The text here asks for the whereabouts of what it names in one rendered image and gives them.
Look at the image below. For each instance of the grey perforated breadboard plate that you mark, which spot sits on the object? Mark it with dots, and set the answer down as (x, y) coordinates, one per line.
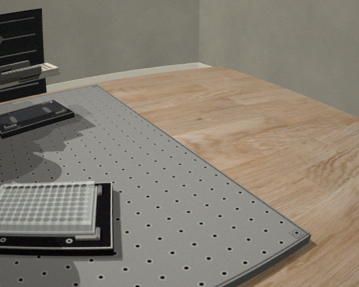
(178, 221)

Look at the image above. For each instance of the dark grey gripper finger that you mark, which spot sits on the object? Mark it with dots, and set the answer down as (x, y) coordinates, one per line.
(15, 66)
(22, 74)

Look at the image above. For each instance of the white well plate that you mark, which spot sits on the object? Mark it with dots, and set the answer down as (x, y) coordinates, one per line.
(48, 70)
(50, 209)

